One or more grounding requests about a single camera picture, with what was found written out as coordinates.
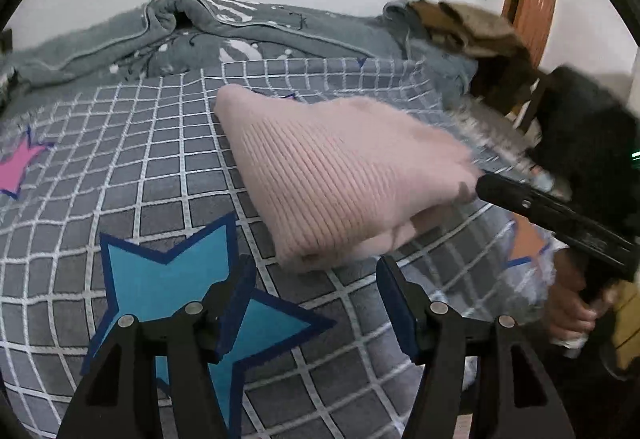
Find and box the floral bed sheet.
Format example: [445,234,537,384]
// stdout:
[450,99,571,200]

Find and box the yellow cloth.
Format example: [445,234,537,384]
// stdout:
[611,278,640,372]

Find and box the wooden door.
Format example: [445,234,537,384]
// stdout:
[502,0,558,70]

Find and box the brown clothes pile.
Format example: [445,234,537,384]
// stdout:
[407,0,531,60]

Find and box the pink knit sweater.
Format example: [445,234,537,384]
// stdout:
[214,84,486,272]

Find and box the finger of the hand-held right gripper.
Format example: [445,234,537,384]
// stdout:
[475,173,640,282]

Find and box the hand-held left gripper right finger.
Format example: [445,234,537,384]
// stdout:
[376,255,568,439]

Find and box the person's right hand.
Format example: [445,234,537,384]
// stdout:
[547,246,608,351]

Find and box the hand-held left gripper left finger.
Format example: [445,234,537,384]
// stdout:
[56,253,258,439]

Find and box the dark wooden chair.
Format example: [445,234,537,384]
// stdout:
[470,54,551,132]

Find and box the grey checked star-print sheet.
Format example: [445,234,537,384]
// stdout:
[0,56,556,439]

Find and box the grey plush blanket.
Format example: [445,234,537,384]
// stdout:
[0,0,481,120]

